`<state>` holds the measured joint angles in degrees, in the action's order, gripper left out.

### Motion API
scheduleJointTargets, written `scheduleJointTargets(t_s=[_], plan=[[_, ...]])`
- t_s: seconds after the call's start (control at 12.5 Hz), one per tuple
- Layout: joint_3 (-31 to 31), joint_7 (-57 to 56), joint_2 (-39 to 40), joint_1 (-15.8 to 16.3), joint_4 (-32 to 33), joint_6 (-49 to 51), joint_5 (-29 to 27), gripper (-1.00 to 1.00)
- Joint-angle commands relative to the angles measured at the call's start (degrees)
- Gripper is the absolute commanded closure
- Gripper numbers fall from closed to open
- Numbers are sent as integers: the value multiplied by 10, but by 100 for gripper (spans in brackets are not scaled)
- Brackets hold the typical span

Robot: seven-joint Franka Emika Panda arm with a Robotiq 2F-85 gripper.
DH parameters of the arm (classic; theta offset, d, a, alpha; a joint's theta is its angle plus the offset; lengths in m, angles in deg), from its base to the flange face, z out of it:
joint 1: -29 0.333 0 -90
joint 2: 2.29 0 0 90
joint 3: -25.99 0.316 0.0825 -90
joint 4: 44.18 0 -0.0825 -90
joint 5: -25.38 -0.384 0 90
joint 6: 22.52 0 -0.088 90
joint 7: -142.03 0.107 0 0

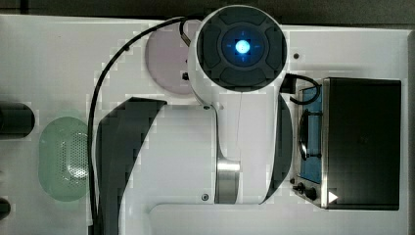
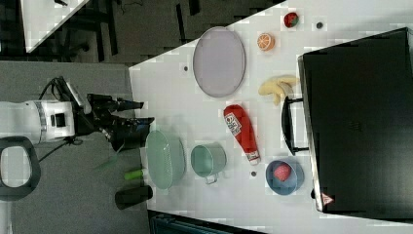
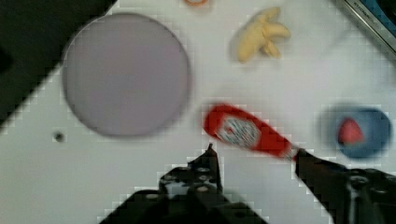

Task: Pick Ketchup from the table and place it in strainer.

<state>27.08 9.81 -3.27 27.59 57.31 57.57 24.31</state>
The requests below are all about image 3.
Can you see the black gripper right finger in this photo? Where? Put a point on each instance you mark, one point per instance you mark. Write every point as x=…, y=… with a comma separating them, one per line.
x=350, y=196

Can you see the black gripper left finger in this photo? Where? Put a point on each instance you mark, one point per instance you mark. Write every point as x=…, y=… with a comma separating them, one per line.
x=203, y=171

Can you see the red ketchup bottle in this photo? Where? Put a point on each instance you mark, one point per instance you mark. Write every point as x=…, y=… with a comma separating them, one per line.
x=235, y=126

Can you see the red strawberry in bowl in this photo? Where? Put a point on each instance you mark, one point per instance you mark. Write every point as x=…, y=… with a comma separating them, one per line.
x=350, y=133

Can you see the blue bowl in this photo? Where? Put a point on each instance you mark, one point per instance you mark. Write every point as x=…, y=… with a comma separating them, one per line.
x=375, y=124

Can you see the grey round plate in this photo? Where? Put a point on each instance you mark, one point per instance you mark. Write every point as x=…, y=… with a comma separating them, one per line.
x=126, y=75

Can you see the yellow banana bunch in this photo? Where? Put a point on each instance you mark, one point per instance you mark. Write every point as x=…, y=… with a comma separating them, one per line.
x=261, y=34

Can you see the orange slice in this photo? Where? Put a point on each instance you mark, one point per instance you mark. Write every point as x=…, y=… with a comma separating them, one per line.
x=195, y=3

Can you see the silver toaster oven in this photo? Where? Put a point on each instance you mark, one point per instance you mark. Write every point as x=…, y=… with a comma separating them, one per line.
x=377, y=18

